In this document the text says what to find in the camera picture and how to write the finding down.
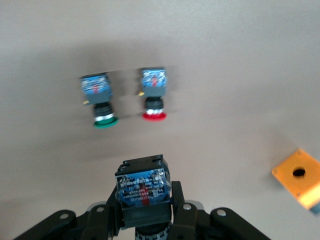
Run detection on yellow push button switch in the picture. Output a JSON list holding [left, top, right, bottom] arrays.
[[114, 153, 173, 240]]

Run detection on green push button switch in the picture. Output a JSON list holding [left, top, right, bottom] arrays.
[[79, 72, 120, 130]]

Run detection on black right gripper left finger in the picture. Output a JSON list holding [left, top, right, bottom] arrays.
[[79, 189, 125, 240]]

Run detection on red push button switch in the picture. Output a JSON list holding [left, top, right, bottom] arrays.
[[137, 67, 168, 122]]

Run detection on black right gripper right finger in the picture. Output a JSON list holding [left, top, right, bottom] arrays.
[[169, 180, 201, 240]]

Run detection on yellow button enclosure box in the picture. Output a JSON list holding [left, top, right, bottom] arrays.
[[271, 148, 320, 216]]

